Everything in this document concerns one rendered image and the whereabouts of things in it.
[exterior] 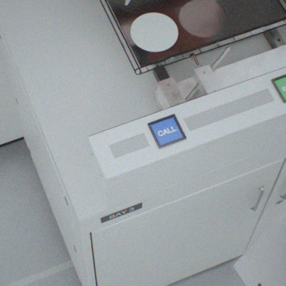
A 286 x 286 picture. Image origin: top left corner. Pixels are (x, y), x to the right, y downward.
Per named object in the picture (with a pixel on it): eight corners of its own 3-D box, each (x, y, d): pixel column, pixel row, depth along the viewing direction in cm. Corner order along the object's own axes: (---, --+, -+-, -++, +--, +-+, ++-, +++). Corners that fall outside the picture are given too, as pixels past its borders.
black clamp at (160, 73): (152, 73, 149) (153, 66, 147) (162, 70, 150) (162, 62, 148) (159, 86, 148) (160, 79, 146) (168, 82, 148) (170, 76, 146)
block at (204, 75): (192, 76, 150) (193, 68, 147) (207, 71, 150) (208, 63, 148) (209, 107, 146) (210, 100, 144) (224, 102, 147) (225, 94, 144)
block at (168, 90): (157, 89, 148) (157, 81, 145) (172, 84, 149) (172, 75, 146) (172, 120, 145) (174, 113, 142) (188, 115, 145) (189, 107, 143)
